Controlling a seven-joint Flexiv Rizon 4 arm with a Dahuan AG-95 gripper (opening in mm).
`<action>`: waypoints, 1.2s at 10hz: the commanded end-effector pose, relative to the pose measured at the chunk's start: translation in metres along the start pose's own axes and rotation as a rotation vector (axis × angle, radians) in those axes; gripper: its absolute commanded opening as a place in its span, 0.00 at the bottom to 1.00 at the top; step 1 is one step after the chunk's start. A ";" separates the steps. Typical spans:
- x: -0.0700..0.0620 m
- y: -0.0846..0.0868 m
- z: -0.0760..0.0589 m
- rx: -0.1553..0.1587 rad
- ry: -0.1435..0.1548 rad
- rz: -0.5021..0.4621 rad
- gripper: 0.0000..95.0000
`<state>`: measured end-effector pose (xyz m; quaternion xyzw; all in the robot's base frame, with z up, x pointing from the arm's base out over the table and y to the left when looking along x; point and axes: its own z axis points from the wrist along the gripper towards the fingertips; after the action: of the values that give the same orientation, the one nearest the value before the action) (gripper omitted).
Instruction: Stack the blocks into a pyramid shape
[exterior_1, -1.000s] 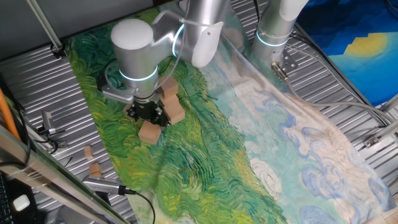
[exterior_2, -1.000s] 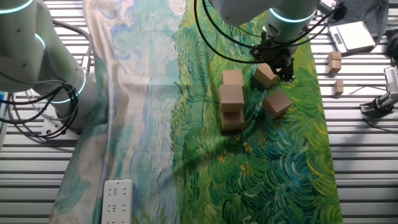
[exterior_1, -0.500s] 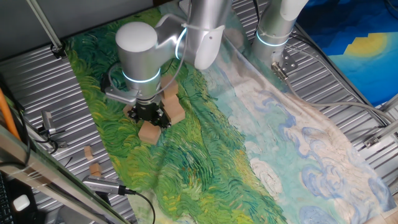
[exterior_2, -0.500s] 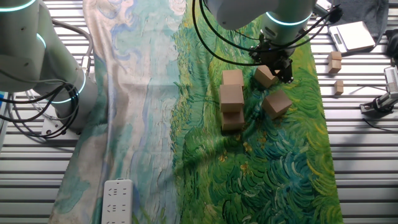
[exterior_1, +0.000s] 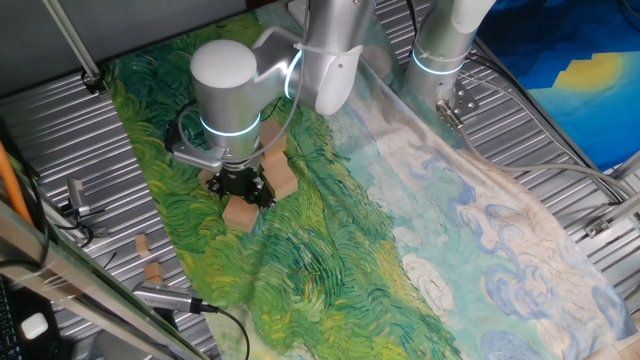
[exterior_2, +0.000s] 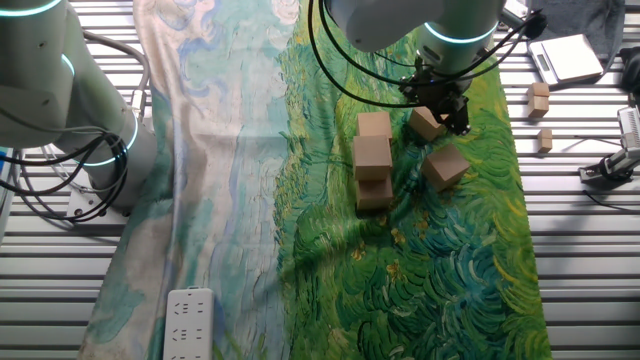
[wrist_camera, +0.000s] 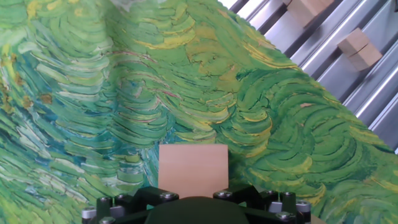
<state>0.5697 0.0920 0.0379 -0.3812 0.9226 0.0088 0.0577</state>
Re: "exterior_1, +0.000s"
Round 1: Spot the black keyboard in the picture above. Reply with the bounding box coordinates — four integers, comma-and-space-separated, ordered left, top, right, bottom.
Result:
0, 277, 24, 360

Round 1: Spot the orange tube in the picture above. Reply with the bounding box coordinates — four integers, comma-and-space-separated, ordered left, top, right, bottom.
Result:
0, 142, 34, 226

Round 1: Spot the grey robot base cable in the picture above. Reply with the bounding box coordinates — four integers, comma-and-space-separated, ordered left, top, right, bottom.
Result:
435, 98, 636, 206

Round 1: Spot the white charging case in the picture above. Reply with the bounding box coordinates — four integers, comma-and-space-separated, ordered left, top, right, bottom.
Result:
20, 312, 50, 341

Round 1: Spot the aluminium pole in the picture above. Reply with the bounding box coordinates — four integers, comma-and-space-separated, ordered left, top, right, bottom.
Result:
42, 0, 104, 84

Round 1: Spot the aluminium frame bar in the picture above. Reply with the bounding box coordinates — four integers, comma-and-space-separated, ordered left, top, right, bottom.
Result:
0, 199, 211, 360

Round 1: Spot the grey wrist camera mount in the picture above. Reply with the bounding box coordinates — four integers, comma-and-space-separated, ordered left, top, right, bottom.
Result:
171, 143, 226, 174

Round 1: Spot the green blue painted cloth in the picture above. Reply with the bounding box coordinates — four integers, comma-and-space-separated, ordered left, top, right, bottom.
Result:
102, 0, 639, 360

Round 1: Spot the black pole clamp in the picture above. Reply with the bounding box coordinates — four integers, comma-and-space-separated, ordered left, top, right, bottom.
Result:
79, 67, 109, 96

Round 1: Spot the small metal corner bracket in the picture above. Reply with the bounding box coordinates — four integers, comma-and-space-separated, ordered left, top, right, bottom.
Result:
584, 217, 612, 240

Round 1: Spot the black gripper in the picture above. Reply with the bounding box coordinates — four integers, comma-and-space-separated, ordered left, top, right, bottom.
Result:
205, 164, 278, 209

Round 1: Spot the silver depth camera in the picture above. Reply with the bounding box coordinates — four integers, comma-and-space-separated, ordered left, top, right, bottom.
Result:
132, 281, 201, 315

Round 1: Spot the blue yellow painted cloth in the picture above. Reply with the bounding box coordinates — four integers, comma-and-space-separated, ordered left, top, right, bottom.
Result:
474, 0, 640, 171

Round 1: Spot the metal base mounting plate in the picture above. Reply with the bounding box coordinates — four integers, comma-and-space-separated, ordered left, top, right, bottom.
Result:
444, 79, 481, 121

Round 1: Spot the aluminium profile rail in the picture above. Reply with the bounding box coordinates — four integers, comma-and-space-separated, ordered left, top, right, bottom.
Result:
584, 192, 640, 236

